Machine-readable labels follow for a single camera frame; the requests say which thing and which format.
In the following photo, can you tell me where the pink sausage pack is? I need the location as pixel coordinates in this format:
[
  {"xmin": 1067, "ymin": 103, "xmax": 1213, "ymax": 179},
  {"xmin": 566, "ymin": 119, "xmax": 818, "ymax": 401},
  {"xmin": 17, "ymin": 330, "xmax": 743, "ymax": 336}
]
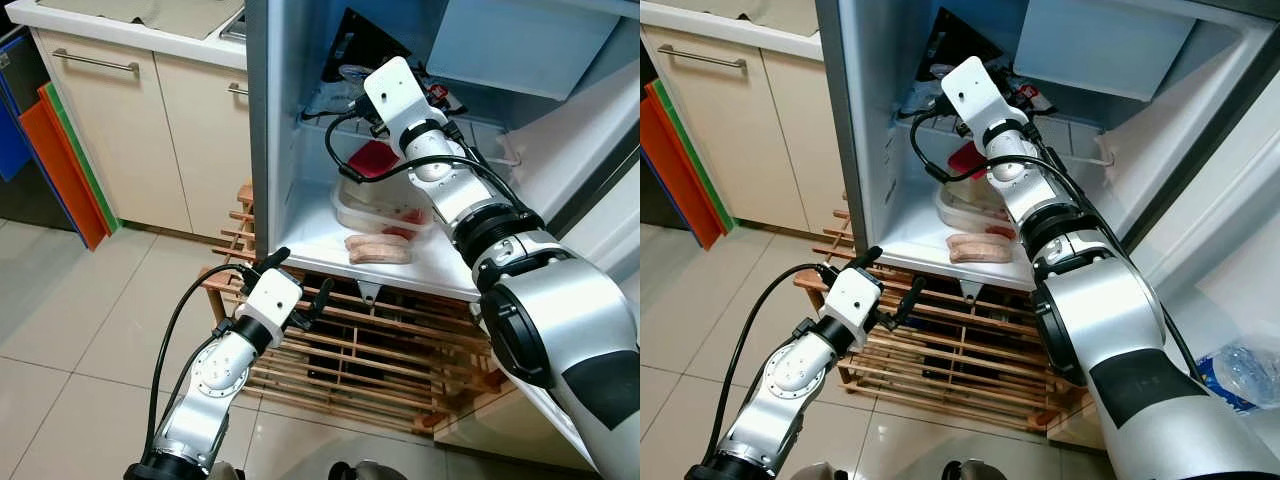
[
  {"xmin": 344, "ymin": 234, "xmax": 415, "ymax": 267},
  {"xmin": 944, "ymin": 234, "xmax": 1017, "ymax": 265}
]

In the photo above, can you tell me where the white fridge door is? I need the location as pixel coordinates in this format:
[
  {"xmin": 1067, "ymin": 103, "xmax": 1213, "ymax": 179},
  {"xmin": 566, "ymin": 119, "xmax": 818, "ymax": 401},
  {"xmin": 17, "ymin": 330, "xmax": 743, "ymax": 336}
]
[
  {"xmin": 545, "ymin": 165, "xmax": 641, "ymax": 301},
  {"xmin": 1120, "ymin": 55, "xmax": 1280, "ymax": 451}
]

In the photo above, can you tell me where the wooden slatted rack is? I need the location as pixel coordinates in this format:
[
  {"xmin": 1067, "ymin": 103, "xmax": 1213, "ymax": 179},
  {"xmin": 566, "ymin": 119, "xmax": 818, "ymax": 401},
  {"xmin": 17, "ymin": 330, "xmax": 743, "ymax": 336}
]
[
  {"xmin": 795, "ymin": 190, "xmax": 1093, "ymax": 433},
  {"xmin": 200, "ymin": 185, "xmax": 513, "ymax": 437}
]

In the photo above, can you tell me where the clear plastic tray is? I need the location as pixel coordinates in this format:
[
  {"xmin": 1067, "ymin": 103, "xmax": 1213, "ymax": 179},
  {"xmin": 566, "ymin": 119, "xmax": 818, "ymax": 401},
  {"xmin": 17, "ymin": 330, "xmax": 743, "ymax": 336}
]
[
  {"xmin": 332, "ymin": 180, "xmax": 439, "ymax": 240},
  {"xmin": 934, "ymin": 184, "xmax": 1032, "ymax": 238}
]

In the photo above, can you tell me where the red-lid clear container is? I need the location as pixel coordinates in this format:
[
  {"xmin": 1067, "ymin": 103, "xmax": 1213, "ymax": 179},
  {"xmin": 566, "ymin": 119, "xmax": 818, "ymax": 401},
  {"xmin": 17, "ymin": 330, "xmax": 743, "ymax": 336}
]
[
  {"xmin": 345, "ymin": 139, "xmax": 404, "ymax": 201},
  {"xmin": 947, "ymin": 139, "xmax": 992, "ymax": 191}
]

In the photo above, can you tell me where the cream kitchen cabinet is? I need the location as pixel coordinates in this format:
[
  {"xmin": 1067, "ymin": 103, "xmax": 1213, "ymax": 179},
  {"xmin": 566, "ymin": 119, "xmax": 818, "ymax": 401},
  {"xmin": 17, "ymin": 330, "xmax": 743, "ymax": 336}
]
[
  {"xmin": 30, "ymin": 28, "xmax": 251, "ymax": 242},
  {"xmin": 640, "ymin": 25, "xmax": 837, "ymax": 262}
]

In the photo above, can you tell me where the grey robot right leg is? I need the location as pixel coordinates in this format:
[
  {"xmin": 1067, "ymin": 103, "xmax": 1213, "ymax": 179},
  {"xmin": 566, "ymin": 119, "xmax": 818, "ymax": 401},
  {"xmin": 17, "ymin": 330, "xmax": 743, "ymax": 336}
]
[
  {"xmin": 328, "ymin": 459, "xmax": 394, "ymax": 480},
  {"xmin": 939, "ymin": 459, "xmax": 1002, "ymax": 480}
]

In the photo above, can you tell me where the green board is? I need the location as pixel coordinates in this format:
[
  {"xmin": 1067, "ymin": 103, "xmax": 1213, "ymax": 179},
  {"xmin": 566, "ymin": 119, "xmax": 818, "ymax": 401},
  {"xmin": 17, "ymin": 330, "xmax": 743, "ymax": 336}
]
[
  {"xmin": 650, "ymin": 80, "xmax": 737, "ymax": 237},
  {"xmin": 40, "ymin": 80, "xmax": 122, "ymax": 234}
]

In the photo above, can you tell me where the cream side cabinet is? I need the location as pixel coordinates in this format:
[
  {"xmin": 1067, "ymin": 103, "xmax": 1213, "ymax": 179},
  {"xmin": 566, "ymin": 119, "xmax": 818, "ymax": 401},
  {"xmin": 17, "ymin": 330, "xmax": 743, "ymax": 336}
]
[
  {"xmin": 435, "ymin": 375, "xmax": 601, "ymax": 474},
  {"xmin": 1045, "ymin": 395, "xmax": 1117, "ymax": 452}
]

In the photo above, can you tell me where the white countertop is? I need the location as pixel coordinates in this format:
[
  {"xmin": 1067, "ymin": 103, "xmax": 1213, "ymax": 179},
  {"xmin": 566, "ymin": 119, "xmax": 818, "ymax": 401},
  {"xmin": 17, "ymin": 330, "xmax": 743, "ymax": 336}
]
[
  {"xmin": 5, "ymin": 0, "xmax": 249, "ymax": 72},
  {"xmin": 640, "ymin": 0, "xmax": 824, "ymax": 62}
]

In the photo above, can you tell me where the pale blue freezer flap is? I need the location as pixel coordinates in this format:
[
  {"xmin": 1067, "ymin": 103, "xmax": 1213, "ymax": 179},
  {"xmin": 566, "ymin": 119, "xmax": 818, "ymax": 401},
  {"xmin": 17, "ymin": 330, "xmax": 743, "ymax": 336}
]
[
  {"xmin": 427, "ymin": 0, "xmax": 624, "ymax": 102},
  {"xmin": 1014, "ymin": 0, "xmax": 1197, "ymax": 102}
]

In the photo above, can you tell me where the clear water bottle blue label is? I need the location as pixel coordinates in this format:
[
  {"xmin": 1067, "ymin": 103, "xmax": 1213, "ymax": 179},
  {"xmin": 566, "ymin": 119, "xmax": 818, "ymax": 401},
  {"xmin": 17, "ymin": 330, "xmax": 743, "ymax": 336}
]
[{"xmin": 1194, "ymin": 339, "xmax": 1280, "ymax": 414}]

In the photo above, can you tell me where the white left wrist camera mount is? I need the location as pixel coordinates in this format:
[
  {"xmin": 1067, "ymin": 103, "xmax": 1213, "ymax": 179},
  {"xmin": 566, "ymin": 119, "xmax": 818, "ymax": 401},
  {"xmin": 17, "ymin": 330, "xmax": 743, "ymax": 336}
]
[
  {"xmin": 240, "ymin": 267, "xmax": 305, "ymax": 337},
  {"xmin": 821, "ymin": 264, "xmax": 887, "ymax": 337}
]

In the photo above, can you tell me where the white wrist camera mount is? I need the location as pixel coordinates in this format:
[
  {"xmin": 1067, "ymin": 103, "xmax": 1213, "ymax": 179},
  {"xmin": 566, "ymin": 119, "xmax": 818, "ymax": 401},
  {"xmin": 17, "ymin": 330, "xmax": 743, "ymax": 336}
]
[
  {"xmin": 240, "ymin": 267, "xmax": 305, "ymax": 337},
  {"xmin": 940, "ymin": 56, "xmax": 1022, "ymax": 142},
  {"xmin": 362, "ymin": 56, "xmax": 442, "ymax": 142},
  {"xmin": 821, "ymin": 264, "xmax": 887, "ymax": 337}
]

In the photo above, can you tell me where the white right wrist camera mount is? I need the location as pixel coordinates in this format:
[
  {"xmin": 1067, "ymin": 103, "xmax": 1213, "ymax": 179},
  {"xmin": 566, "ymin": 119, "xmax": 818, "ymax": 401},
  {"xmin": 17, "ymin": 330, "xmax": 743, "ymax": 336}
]
[
  {"xmin": 362, "ymin": 56, "xmax": 442, "ymax": 142},
  {"xmin": 940, "ymin": 56, "xmax": 1022, "ymax": 142}
]

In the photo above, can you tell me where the white wire fridge shelf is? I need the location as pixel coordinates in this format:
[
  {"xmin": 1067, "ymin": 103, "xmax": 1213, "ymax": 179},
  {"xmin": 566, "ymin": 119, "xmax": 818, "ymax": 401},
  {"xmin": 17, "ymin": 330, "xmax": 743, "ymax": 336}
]
[{"xmin": 300, "ymin": 100, "xmax": 527, "ymax": 167}]

